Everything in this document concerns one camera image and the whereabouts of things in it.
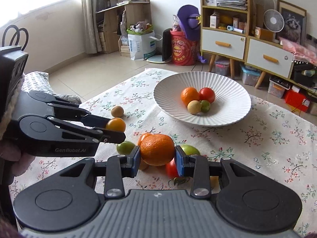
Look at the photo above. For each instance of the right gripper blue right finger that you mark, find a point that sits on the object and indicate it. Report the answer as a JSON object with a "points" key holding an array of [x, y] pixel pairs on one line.
{"points": [[199, 169]]}

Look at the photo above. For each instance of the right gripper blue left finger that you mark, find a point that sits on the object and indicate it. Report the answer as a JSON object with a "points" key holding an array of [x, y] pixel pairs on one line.
{"points": [[115, 169]]}

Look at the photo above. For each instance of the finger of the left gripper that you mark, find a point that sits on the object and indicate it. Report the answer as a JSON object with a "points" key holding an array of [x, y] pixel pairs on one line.
{"points": [[61, 109], [53, 132]]}

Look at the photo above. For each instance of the green jujube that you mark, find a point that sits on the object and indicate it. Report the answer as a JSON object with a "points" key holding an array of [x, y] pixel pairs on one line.
{"points": [[189, 150], [125, 148]]}

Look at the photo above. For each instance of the yellow-orange cherry tomato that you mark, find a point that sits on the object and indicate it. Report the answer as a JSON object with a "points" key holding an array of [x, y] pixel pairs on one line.
{"points": [[116, 124]]}

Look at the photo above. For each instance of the tan longan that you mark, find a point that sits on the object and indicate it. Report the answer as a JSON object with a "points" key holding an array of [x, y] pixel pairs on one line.
{"points": [[194, 107], [117, 112], [214, 180]]}

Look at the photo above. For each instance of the round green tomato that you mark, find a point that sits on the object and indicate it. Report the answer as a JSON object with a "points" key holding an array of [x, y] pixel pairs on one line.
{"points": [[205, 106]]}

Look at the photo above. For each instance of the large orange mandarin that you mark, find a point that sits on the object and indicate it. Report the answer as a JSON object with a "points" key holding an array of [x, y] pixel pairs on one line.
{"points": [[189, 94]]}

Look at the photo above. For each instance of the round red tomato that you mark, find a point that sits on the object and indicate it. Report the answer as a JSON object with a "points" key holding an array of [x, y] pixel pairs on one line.
{"points": [[207, 94]]}

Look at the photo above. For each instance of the left hand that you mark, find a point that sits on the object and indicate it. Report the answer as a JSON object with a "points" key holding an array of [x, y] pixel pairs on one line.
{"points": [[16, 162]]}

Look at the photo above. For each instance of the red tomato with stem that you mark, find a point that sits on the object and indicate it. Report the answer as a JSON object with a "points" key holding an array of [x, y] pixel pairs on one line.
{"points": [[174, 178]]}

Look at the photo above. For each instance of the orange cherry tomato lower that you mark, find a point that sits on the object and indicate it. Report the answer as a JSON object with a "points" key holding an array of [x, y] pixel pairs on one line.
{"points": [[143, 165]]}

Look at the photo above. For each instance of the orange cherry tomato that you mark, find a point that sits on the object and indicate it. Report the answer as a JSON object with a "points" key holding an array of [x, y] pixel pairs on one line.
{"points": [[142, 137], [143, 165]]}

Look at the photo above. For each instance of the grey cushion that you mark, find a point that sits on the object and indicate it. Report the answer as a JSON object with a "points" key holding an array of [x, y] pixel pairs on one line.
{"points": [[39, 81]]}

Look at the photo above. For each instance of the orange cherry tomato upper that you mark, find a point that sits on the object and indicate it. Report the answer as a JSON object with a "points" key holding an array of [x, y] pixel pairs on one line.
{"points": [[142, 137]]}

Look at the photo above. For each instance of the white ribbed plate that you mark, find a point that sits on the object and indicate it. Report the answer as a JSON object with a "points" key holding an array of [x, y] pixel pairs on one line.
{"points": [[232, 101]]}

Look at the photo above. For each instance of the floral tablecloth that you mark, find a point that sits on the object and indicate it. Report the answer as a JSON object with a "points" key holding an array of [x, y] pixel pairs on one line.
{"points": [[270, 139]]}

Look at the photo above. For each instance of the white paper bag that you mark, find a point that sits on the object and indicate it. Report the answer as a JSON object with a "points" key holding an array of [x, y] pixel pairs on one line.
{"points": [[143, 47]]}

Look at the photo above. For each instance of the clear storage box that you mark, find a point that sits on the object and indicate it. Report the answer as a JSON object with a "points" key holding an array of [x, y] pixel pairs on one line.
{"points": [[249, 75]]}

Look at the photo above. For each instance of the red round bucket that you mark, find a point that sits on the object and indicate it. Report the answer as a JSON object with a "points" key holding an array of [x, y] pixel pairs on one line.
{"points": [[184, 51]]}

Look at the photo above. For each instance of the red box under bench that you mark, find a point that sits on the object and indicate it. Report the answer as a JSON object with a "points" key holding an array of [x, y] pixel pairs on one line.
{"points": [[298, 100]]}

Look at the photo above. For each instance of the black tablet on stand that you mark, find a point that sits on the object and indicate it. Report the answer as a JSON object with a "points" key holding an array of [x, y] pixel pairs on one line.
{"points": [[165, 56]]}

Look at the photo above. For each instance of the wooden bookshelf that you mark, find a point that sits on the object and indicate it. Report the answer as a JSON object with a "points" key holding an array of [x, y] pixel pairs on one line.
{"points": [[114, 16]]}

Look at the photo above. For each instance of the low wooden bench cabinet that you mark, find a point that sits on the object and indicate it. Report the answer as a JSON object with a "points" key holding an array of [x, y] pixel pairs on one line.
{"points": [[304, 74]]}

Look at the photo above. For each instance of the white drawer cabinet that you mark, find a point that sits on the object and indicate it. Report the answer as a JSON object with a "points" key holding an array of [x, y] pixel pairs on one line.
{"points": [[264, 55]]}

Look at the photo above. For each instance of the purple plush toy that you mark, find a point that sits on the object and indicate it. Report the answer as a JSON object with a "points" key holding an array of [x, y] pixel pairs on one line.
{"points": [[190, 22]]}

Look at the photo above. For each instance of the pink cloth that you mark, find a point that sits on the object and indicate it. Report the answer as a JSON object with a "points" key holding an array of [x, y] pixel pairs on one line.
{"points": [[300, 52]]}

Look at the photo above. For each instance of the small white desk fan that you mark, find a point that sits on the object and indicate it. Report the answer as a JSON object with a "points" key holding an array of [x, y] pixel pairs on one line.
{"points": [[273, 22]]}

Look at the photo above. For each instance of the framed cat picture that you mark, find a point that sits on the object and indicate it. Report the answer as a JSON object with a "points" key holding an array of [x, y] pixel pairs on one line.
{"points": [[294, 22]]}

